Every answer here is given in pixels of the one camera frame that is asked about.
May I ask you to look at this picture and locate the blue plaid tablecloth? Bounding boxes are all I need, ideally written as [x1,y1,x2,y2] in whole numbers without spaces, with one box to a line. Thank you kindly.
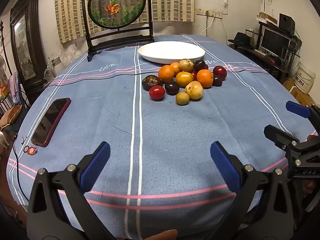
[6,34,313,239]

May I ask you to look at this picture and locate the white wall cable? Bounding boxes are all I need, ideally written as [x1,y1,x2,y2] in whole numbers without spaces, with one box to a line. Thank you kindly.
[199,0,229,37]

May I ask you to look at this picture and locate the large tan spotted fruit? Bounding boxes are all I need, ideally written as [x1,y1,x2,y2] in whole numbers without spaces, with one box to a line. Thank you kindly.
[185,80,204,100]

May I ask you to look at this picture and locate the yellow-orange persimmon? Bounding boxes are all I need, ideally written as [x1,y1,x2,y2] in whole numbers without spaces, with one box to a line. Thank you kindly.
[175,72,194,87]

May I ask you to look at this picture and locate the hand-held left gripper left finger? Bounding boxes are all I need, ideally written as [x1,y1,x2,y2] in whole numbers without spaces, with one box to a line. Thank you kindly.
[27,141,118,240]

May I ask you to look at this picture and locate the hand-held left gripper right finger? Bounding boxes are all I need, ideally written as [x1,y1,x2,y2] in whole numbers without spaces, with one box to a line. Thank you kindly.
[210,141,298,240]

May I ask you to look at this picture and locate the round goldfish screen black stand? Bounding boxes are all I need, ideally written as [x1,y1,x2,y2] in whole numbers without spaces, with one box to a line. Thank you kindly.
[80,0,155,62]

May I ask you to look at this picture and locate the red smartphone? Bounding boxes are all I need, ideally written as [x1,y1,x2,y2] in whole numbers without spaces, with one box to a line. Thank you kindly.
[31,98,72,148]

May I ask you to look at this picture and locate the orange mandarin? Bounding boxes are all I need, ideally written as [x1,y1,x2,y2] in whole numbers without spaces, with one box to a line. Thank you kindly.
[170,62,182,75]
[196,69,214,88]
[158,65,175,82]

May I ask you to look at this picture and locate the dark framed painting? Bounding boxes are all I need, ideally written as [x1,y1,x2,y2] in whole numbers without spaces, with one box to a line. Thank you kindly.
[9,0,48,88]

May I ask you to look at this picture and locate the black desk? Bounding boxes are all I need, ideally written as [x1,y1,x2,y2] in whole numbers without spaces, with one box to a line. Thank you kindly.
[227,21,300,80]

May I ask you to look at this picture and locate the white oval plate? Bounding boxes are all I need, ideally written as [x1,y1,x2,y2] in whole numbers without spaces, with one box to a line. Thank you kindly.
[138,41,206,65]

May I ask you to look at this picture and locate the black speaker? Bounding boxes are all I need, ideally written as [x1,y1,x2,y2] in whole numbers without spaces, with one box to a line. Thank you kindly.
[279,13,295,29]

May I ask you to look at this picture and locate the dark brown mangosteen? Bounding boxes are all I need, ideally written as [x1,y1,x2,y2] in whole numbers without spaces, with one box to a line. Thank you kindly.
[142,75,162,91]

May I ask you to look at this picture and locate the computer monitor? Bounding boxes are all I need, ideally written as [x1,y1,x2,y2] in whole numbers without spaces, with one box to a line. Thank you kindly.
[259,27,292,55]

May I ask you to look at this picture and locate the black charging cable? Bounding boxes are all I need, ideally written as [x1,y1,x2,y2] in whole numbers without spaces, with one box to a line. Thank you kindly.
[14,134,30,203]

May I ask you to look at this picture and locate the red plum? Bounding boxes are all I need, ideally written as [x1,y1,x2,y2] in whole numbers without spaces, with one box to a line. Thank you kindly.
[213,65,227,81]

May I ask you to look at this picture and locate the beige checkered curtain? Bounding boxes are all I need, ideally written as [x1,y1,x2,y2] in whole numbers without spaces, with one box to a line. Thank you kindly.
[54,0,195,44]

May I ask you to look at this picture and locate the clear plastic bag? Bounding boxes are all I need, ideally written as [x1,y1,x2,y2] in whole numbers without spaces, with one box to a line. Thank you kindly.
[44,42,87,80]

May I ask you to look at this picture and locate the round tan fruit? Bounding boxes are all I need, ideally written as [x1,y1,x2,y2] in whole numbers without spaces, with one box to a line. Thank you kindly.
[179,58,195,73]

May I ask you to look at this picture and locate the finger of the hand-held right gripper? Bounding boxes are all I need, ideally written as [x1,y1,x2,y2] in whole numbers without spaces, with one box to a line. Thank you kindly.
[264,124,302,152]
[286,101,320,130]

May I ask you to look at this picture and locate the wall socket strip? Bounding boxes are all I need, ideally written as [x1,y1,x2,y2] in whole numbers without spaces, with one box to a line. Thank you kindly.
[196,7,224,18]

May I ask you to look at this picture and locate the cardboard box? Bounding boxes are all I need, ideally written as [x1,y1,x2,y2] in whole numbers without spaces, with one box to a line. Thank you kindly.
[285,79,316,105]

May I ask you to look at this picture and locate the small yellow fruit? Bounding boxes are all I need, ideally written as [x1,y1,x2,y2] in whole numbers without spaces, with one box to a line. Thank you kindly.
[175,92,190,105]

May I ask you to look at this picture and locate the white bucket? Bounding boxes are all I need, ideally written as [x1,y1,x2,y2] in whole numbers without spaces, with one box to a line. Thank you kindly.
[296,62,316,93]

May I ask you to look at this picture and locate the black hat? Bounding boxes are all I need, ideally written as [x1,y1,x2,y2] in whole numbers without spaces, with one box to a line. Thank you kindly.
[227,32,253,47]

